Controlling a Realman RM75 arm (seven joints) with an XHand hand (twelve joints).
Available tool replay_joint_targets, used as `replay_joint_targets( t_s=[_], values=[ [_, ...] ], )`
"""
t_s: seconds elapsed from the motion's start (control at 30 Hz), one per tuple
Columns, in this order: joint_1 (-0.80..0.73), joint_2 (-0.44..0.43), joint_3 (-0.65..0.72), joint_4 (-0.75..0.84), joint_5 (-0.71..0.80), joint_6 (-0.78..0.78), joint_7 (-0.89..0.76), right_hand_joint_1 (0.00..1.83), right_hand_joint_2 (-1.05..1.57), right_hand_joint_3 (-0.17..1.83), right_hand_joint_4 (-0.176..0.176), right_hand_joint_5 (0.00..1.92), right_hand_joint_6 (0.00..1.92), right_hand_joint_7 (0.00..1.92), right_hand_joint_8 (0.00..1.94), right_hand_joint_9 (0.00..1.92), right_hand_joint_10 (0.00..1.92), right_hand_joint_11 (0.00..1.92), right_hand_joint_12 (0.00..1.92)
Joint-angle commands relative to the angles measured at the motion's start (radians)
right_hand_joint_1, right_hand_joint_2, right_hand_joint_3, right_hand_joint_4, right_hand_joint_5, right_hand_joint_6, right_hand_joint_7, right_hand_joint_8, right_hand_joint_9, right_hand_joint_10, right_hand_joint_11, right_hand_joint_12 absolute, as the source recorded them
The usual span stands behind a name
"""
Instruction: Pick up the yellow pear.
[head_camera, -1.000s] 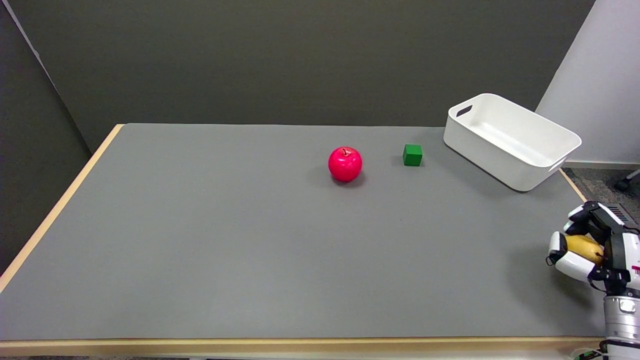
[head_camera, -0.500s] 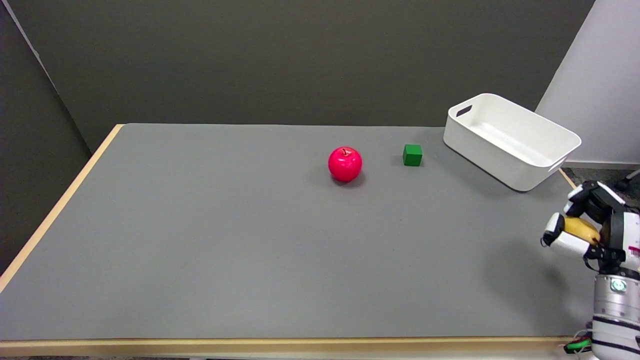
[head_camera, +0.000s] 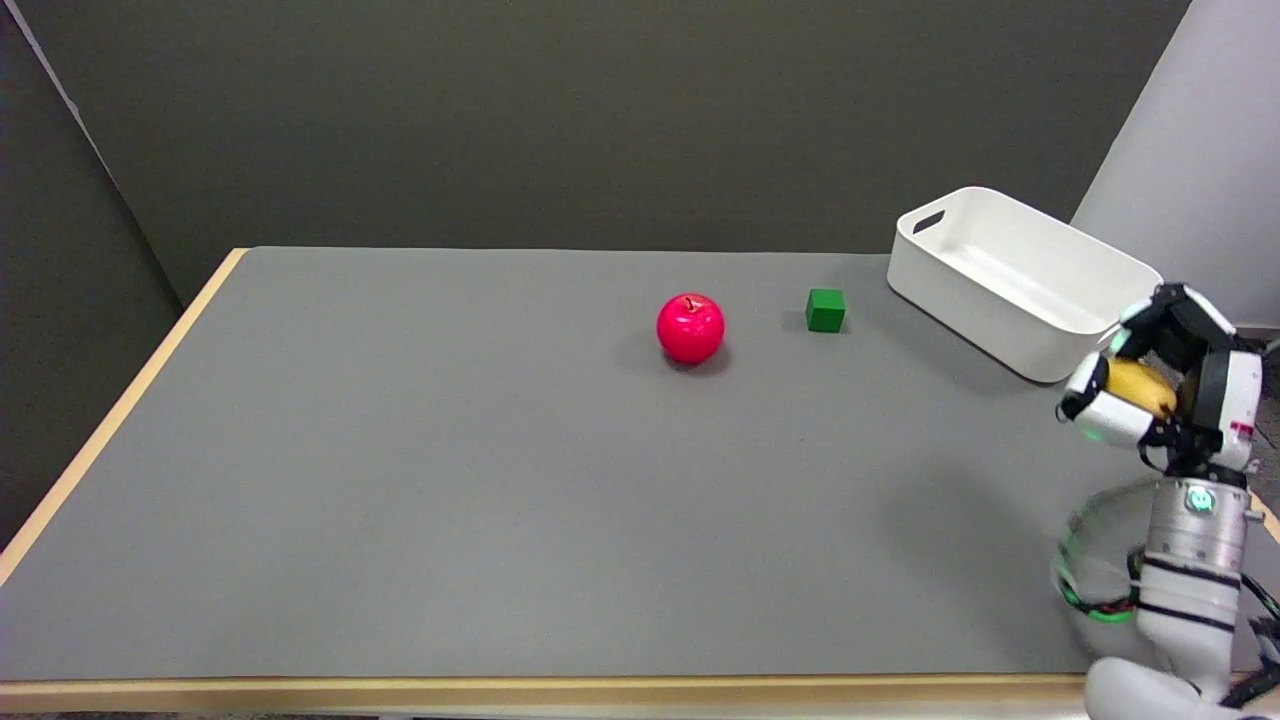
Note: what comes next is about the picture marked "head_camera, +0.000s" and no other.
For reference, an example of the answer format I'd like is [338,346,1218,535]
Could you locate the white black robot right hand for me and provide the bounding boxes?
[1057,283,1266,478]

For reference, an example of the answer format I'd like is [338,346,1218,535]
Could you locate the yellow pear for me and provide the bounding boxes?
[1104,359,1180,420]

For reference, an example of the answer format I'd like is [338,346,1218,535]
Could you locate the white plastic bin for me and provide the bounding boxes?
[887,186,1165,385]

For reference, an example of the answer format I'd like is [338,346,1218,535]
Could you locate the green cube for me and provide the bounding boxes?
[805,288,847,334]

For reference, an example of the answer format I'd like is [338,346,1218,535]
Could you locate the red apple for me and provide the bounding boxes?
[656,293,726,365]

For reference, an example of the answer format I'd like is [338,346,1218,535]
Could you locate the black green looped cable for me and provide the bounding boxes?
[1050,480,1166,625]

